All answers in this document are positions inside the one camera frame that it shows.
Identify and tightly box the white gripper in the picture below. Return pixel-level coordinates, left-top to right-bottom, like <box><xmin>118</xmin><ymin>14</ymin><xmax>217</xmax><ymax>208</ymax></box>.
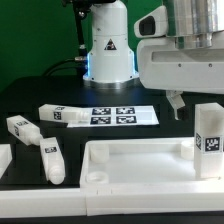
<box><xmin>134</xmin><ymin>4</ymin><xmax>224</xmax><ymax>120</ymax></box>

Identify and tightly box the white desk top tray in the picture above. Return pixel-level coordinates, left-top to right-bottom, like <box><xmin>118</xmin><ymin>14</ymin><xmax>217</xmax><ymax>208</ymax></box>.
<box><xmin>80</xmin><ymin>137</ymin><xmax>224</xmax><ymax>196</ymax></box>

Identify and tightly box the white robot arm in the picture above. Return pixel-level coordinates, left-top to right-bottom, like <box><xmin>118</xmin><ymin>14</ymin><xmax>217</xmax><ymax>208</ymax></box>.
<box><xmin>83</xmin><ymin>0</ymin><xmax>224</xmax><ymax>110</ymax></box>

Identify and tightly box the paper sheet with markers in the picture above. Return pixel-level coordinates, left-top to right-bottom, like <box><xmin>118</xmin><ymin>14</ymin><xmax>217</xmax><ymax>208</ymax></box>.
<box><xmin>68</xmin><ymin>106</ymin><xmax>159</xmax><ymax>128</ymax></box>

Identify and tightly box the white front fence bar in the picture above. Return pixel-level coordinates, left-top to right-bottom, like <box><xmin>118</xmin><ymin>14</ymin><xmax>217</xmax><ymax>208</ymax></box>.
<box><xmin>0</xmin><ymin>189</ymin><xmax>224</xmax><ymax>218</ymax></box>

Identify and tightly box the white fence bar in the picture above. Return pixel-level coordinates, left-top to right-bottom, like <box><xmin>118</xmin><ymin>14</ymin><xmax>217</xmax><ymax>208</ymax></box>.
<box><xmin>0</xmin><ymin>144</ymin><xmax>12</xmax><ymax>179</ymax></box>
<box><xmin>0</xmin><ymin>189</ymin><xmax>224</xmax><ymax>218</ymax></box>

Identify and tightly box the white left fence bar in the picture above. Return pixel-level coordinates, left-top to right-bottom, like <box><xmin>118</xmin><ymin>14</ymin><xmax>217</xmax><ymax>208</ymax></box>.
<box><xmin>0</xmin><ymin>144</ymin><xmax>12</xmax><ymax>179</ymax></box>

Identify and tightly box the black cable at base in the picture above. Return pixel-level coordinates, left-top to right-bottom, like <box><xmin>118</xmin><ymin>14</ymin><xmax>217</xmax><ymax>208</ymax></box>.
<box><xmin>42</xmin><ymin>57</ymin><xmax>88</xmax><ymax>78</ymax></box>

